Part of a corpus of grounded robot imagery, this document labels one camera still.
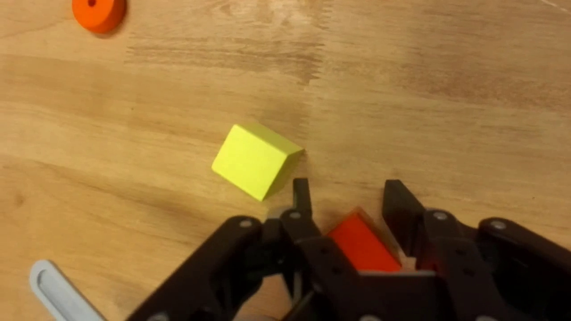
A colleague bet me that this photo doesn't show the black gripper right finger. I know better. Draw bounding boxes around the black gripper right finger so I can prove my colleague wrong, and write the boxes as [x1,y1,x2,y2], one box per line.
[381,180,424,257]

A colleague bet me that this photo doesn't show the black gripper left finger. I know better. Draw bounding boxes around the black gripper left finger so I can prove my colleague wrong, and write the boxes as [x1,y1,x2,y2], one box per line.
[292,179,312,220]

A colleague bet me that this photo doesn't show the red cube block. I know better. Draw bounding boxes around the red cube block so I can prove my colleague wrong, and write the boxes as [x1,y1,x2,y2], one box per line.
[328,207,401,273]

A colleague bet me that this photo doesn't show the yellow cube block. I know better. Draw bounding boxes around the yellow cube block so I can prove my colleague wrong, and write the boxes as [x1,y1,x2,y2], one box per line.
[212,123,303,202]

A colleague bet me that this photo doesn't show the gray measuring cup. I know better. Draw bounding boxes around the gray measuring cup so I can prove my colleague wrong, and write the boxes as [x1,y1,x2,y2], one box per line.
[28,259,105,321]

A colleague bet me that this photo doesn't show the orange round disc block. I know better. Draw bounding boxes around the orange round disc block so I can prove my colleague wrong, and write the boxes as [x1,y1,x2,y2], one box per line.
[71,0,126,34]

